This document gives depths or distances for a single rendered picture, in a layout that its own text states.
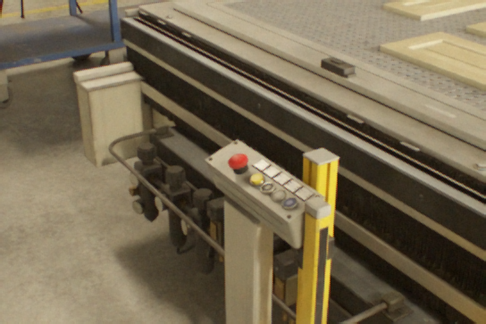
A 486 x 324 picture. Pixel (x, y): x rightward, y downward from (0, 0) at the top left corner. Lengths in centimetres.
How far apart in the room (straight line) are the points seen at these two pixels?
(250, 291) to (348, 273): 38
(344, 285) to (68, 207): 164
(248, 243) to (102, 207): 171
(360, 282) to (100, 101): 130
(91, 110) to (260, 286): 136
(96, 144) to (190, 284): 64
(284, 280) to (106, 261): 108
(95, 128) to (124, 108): 14
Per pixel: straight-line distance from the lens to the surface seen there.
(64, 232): 289
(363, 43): 222
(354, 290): 168
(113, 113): 265
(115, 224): 290
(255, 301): 143
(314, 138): 179
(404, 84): 190
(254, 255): 137
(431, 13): 254
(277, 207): 123
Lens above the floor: 153
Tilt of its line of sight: 27 degrees down
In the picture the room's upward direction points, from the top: straight up
